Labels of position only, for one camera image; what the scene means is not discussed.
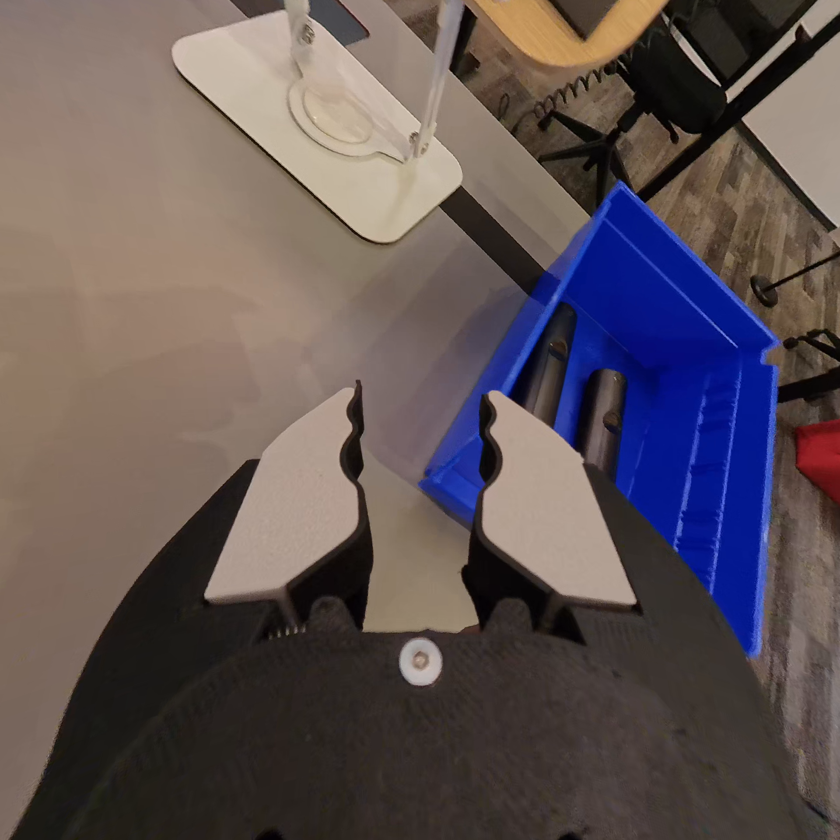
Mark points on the black metal frame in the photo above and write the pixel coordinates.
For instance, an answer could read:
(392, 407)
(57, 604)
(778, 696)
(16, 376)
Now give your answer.
(682, 162)
(814, 387)

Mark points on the black remote control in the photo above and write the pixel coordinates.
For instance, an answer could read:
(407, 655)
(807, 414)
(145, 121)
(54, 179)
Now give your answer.
(554, 367)
(604, 426)

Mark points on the black office chair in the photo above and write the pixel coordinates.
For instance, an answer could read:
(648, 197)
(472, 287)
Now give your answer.
(676, 98)

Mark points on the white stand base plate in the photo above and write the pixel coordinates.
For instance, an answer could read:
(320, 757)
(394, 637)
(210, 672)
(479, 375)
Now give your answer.
(229, 72)

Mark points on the blue plastic bin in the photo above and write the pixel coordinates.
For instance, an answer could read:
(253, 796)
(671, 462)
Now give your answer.
(656, 308)

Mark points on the red container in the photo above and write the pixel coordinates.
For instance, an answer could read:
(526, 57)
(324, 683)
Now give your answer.
(820, 459)

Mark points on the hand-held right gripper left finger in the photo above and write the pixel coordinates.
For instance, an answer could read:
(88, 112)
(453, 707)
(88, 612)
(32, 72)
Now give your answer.
(289, 518)

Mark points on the grey desk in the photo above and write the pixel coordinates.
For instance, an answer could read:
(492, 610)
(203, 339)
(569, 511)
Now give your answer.
(131, 295)

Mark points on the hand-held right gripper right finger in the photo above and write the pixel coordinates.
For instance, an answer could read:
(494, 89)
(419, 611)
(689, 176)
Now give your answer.
(554, 518)

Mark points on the black floor stand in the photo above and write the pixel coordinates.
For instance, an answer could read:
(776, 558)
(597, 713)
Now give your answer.
(764, 290)

